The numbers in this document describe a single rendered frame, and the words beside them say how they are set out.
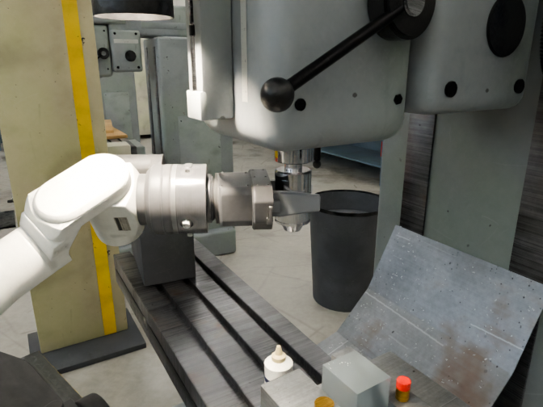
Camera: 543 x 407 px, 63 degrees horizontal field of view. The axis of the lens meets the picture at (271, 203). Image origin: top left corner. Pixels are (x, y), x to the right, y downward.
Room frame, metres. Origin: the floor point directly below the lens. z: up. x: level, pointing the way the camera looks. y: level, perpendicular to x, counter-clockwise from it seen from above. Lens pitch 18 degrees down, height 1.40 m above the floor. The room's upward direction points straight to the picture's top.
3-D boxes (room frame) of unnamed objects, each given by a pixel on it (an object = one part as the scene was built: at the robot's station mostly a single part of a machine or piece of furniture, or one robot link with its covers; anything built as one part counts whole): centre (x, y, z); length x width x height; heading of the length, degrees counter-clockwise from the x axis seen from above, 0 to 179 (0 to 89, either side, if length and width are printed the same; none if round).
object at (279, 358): (0.53, -0.01, 0.97); 0.04 x 0.04 x 0.11
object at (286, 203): (0.52, -0.03, 1.23); 0.06 x 0.02 x 0.03; 96
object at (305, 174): (0.55, -0.03, 1.26); 0.05 x 0.05 x 0.01
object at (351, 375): (0.44, -0.10, 1.03); 0.06 x 0.05 x 0.06; 33
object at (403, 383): (0.43, -0.15, 1.04); 0.02 x 0.02 x 0.03
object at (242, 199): (0.55, 0.06, 1.23); 0.13 x 0.12 x 0.10; 6
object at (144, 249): (1.03, 0.28, 1.01); 0.22 x 0.12 x 0.20; 24
